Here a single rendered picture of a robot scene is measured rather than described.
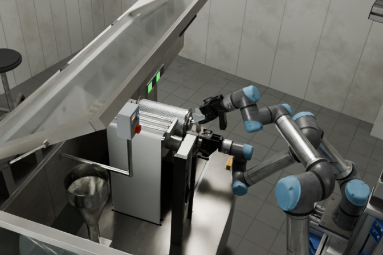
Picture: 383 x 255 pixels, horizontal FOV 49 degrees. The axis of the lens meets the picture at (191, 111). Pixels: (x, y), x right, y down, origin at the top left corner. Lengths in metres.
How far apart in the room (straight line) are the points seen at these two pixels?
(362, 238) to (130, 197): 1.02
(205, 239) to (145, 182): 0.39
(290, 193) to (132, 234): 0.80
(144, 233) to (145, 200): 0.16
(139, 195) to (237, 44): 2.94
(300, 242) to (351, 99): 2.91
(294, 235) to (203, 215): 0.57
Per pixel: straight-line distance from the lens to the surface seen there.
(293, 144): 1.75
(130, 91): 1.01
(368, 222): 1.90
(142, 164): 1.79
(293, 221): 1.64
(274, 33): 4.38
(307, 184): 1.58
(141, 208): 2.01
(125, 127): 1.35
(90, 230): 1.55
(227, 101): 1.85
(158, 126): 1.71
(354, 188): 2.21
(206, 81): 4.62
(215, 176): 2.27
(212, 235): 2.02
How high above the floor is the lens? 2.52
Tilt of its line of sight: 37 degrees down
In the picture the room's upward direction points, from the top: 4 degrees clockwise
